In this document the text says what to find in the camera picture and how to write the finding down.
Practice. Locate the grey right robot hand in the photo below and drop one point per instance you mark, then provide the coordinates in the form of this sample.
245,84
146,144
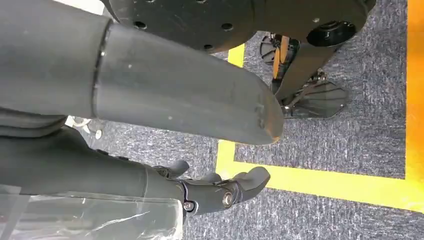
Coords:
172,86

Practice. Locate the robot's black leg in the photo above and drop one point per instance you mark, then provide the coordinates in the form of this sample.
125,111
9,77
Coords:
303,71

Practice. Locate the clear plastic sheet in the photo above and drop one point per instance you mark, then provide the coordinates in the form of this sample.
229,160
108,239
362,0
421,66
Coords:
99,218

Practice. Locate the yellow floor tape frame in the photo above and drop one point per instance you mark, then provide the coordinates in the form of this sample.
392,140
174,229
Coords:
331,185

